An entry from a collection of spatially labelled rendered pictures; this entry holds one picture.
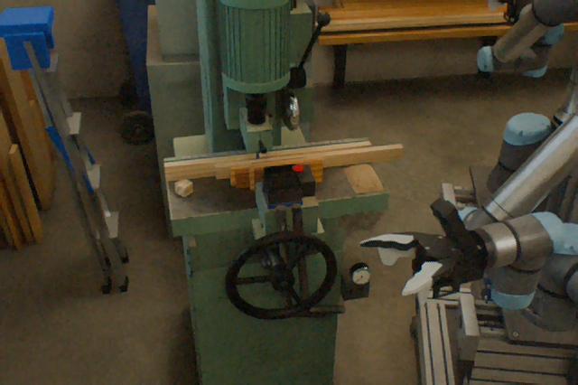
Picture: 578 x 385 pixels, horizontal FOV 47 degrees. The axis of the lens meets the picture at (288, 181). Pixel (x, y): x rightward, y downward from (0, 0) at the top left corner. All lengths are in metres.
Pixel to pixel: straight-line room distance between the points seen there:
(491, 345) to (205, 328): 0.83
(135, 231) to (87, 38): 1.44
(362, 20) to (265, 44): 2.18
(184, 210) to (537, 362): 0.96
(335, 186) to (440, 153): 1.97
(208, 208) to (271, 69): 0.41
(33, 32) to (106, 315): 1.15
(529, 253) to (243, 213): 0.81
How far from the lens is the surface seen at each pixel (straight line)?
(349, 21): 3.73
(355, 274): 1.90
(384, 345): 2.63
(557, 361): 1.76
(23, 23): 2.30
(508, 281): 1.27
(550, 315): 1.64
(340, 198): 1.79
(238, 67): 1.64
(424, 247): 1.13
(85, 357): 2.66
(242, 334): 2.06
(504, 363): 1.75
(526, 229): 1.21
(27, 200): 3.06
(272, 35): 1.60
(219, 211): 1.74
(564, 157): 1.34
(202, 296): 1.92
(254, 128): 1.76
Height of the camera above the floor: 1.96
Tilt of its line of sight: 35 degrees down
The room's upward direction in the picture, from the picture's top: 1 degrees clockwise
